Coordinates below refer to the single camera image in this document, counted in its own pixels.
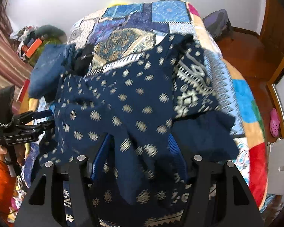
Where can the patchwork bed quilt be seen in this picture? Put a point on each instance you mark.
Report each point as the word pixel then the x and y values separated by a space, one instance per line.
pixel 119 35

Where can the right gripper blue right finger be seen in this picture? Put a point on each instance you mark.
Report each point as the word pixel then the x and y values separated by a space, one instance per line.
pixel 178 158

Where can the green patterned storage box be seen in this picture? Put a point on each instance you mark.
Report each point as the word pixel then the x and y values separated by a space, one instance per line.
pixel 35 56

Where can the orange left sleeve forearm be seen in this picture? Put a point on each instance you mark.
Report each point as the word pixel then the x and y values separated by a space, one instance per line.
pixel 7 185

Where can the yellow round object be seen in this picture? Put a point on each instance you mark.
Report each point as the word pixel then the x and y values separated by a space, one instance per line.
pixel 118 3

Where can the striped red curtain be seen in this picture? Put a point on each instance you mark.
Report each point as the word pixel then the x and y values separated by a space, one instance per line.
pixel 13 71

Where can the white refrigerator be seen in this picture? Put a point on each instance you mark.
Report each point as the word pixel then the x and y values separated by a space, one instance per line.
pixel 276 168

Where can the pink croc shoe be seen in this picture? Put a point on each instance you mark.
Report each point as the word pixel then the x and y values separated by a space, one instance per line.
pixel 274 123

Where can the person left hand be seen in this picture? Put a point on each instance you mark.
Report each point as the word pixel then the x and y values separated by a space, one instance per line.
pixel 19 150

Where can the folded blue jeans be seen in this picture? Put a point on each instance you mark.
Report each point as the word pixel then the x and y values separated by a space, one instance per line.
pixel 50 66

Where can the navy patterned hooded garment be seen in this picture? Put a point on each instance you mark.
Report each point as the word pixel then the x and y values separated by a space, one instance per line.
pixel 166 91

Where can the orange box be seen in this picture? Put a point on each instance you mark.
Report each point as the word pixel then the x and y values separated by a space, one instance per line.
pixel 34 46

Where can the dark grey garment pile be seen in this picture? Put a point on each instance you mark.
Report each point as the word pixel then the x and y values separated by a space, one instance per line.
pixel 49 31

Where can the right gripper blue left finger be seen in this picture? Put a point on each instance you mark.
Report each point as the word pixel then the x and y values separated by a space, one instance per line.
pixel 98 155

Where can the grey purple backpack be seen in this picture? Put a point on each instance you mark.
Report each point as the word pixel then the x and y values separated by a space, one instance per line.
pixel 218 24

